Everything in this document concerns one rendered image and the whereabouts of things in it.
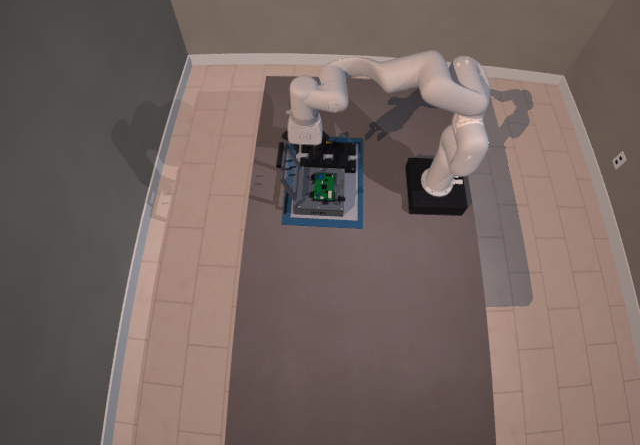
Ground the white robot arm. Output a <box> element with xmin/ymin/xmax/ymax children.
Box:
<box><xmin>286</xmin><ymin>50</ymin><xmax>490</xmax><ymax>197</ymax></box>

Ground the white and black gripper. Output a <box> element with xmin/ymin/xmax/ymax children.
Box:
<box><xmin>282</xmin><ymin>113</ymin><xmax>329</xmax><ymax>155</ymax></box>

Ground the green circuit board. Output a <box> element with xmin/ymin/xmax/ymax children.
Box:
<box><xmin>314</xmin><ymin>173</ymin><xmax>334</xmax><ymax>200</ymax></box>

